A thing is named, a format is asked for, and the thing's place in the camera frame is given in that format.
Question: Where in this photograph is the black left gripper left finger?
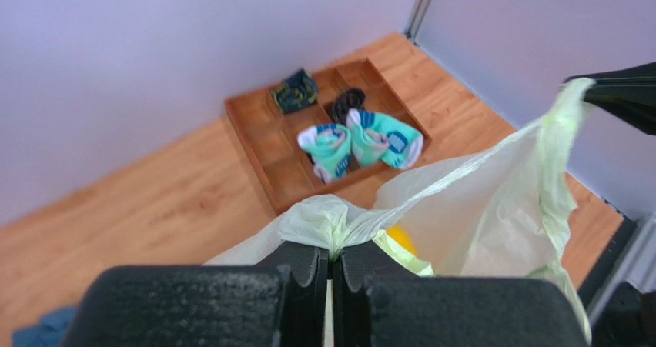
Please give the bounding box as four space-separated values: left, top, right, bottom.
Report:
62 242 328 346

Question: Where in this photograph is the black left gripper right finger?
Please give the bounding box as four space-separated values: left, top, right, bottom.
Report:
333 242 587 346

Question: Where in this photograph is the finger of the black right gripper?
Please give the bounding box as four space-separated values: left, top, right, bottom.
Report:
565 62 655 135

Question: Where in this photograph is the fake yellow mango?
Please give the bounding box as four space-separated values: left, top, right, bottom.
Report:
387 225 417 255

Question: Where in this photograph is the pale yellow plastic bag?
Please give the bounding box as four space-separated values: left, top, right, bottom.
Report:
210 78 594 342

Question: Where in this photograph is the wooden compartment tray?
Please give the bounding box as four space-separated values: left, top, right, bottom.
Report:
225 58 431 213

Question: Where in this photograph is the teal white sock left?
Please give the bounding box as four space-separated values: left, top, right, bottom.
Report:
296 123 352 184

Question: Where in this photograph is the teal white sock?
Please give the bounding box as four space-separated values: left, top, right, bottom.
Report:
346 108 424 170
296 123 352 184

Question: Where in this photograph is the teal white sock right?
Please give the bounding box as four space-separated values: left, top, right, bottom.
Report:
346 108 424 170

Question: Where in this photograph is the black sock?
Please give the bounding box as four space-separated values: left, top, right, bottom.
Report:
330 88 366 125

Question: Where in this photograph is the dark blue yellow sock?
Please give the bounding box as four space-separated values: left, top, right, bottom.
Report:
269 68 319 115

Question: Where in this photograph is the blue cloth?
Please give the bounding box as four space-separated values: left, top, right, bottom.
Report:
12 306 76 347

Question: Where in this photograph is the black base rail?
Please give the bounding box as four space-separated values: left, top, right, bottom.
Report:
578 216 655 346

